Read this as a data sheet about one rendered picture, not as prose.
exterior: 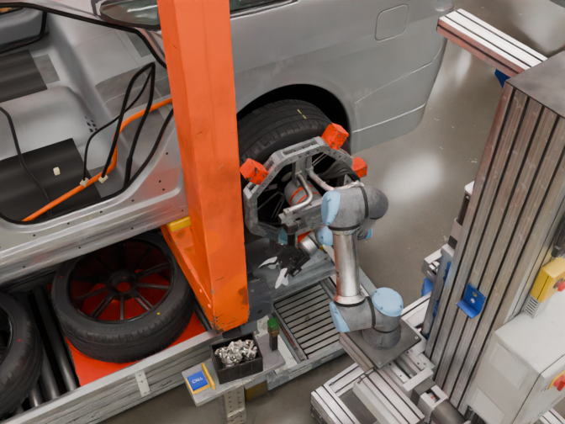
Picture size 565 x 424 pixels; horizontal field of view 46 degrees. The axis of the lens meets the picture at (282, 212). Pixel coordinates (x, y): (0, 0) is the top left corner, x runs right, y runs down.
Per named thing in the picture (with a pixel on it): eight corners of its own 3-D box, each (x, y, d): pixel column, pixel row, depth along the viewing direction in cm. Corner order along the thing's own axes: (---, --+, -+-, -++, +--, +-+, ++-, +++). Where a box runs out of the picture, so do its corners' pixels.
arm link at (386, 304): (404, 328, 247) (409, 308, 237) (370, 335, 245) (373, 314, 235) (394, 303, 255) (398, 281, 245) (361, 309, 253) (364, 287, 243)
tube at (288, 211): (299, 176, 295) (300, 158, 287) (322, 203, 283) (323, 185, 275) (265, 189, 289) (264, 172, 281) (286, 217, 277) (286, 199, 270)
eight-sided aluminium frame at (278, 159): (340, 207, 337) (349, 124, 297) (347, 215, 333) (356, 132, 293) (245, 246, 319) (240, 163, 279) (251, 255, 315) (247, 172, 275)
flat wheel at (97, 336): (142, 236, 364) (135, 207, 347) (222, 306, 332) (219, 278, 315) (36, 307, 332) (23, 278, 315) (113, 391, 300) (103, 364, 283)
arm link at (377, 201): (393, 177, 229) (365, 218, 276) (363, 181, 228) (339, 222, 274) (401, 208, 226) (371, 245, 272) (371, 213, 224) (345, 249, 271)
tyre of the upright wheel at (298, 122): (351, 125, 338) (266, 76, 289) (376, 152, 324) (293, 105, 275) (272, 219, 358) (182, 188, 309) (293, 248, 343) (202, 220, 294)
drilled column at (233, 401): (237, 404, 325) (233, 359, 294) (246, 421, 319) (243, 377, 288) (219, 413, 322) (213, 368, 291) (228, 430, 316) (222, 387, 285)
